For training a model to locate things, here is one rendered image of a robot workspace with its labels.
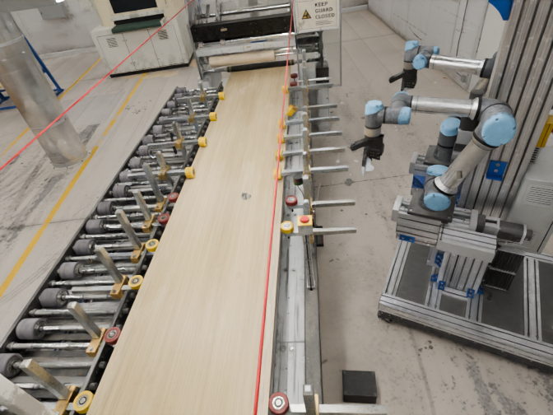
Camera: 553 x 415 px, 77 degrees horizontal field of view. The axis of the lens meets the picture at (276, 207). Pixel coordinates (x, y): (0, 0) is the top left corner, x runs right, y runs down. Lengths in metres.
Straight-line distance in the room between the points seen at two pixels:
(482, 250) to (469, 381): 0.98
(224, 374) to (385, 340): 1.39
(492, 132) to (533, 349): 1.47
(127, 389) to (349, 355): 1.47
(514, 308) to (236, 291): 1.83
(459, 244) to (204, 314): 1.34
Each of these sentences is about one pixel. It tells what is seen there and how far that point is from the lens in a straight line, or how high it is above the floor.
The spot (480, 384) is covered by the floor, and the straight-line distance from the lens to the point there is 2.72.
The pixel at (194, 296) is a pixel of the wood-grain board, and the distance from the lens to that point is 1.92.
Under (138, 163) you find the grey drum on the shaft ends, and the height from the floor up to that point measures 0.84.
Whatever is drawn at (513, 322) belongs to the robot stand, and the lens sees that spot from 2.76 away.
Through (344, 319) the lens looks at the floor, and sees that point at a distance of 2.78.
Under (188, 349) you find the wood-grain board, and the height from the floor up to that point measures 0.90.
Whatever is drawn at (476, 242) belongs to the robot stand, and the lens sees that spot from 2.05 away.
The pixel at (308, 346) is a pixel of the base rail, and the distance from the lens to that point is 1.88.
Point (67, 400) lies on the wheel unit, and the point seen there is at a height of 0.85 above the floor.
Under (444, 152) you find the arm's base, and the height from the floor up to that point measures 1.10.
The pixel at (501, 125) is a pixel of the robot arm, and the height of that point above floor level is 1.62.
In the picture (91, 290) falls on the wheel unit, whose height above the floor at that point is 0.85.
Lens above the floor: 2.37
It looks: 40 degrees down
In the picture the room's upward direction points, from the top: 9 degrees counter-clockwise
